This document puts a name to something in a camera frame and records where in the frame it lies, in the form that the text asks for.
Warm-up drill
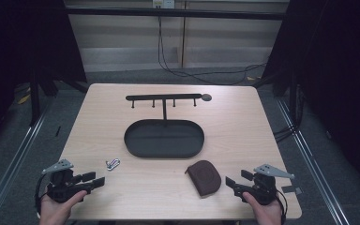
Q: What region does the white wall outlet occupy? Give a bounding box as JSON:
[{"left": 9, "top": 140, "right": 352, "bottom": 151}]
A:
[{"left": 152, "top": 0, "right": 176, "bottom": 9}]

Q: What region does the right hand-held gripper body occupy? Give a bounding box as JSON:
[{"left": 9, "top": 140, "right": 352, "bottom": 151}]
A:
[{"left": 233, "top": 163, "right": 295, "bottom": 206}]

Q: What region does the metal floor rail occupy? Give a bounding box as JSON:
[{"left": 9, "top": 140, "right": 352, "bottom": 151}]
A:
[
  {"left": 276, "top": 97, "right": 352, "bottom": 225},
  {"left": 0, "top": 102, "right": 52, "bottom": 225}
]

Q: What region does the hand-held gripper cable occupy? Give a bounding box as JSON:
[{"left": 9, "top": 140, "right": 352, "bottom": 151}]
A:
[
  {"left": 34, "top": 173, "right": 50, "bottom": 218},
  {"left": 275, "top": 188, "right": 288, "bottom": 225}
]

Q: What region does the person's right hand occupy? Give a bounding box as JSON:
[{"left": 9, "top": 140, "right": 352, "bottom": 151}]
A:
[{"left": 242, "top": 191, "right": 284, "bottom": 225}]

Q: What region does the bundle of black cables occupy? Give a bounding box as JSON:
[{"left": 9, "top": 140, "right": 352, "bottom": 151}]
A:
[{"left": 273, "top": 124, "right": 298, "bottom": 143}]

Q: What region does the black hook rack with tray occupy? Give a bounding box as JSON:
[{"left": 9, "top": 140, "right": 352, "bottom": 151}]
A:
[{"left": 123, "top": 93, "right": 213, "bottom": 159}]

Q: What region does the person's left hand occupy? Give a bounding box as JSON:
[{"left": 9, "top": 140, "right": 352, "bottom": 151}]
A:
[{"left": 38, "top": 189, "right": 88, "bottom": 225}]

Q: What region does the dark curtain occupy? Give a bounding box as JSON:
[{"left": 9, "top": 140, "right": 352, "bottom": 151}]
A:
[
  {"left": 252, "top": 0, "right": 360, "bottom": 198},
  {"left": 0, "top": 0, "right": 87, "bottom": 158}
]

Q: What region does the black horizontal frame bar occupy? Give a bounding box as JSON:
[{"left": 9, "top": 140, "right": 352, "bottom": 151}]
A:
[{"left": 65, "top": 7, "right": 287, "bottom": 22}]

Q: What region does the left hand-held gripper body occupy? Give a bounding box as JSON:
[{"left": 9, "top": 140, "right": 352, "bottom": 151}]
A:
[{"left": 41, "top": 158, "right": 92, "bottom": 204}]

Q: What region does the silver carabiner key ring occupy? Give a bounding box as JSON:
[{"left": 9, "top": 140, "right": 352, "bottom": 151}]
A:
[{"left": 105, "top": 157, "right": 122, "bottom": 172}]

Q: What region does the yellow floor tape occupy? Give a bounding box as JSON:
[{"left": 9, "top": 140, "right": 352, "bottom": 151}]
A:
[{"left": 17, "top": 93, "right": 32, "bottom": 105}]

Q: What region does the long black floor cable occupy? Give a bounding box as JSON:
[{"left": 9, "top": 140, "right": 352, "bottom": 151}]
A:
[{"left": 157, "top": 17, "right": 268, "bottom": 86}]

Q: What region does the brown leather pouch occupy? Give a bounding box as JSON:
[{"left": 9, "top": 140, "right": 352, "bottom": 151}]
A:
[{"left": 185, "top": 159, "right": 222, "bottom": 199}]

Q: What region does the black stand leg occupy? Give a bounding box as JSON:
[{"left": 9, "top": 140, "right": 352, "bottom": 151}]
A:
[{"left": 29, "top": 74, "right": 42, "bottom": 127}]

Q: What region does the right hand-held gripper cable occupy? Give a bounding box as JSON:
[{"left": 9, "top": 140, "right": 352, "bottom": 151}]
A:
[{"left": 275, "top": 188, "right": 288, "bottom": 225}]

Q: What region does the grey tape strip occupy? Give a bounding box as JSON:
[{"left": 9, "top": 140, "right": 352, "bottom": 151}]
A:
[{"left": 281, "top": 185, "right": 303, "bottom": 195}]

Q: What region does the left hand-held gripper cable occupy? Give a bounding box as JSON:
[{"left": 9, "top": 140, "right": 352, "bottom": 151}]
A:
[{"left": 34, "top": 173, "right": 50, "bottom": 218}]

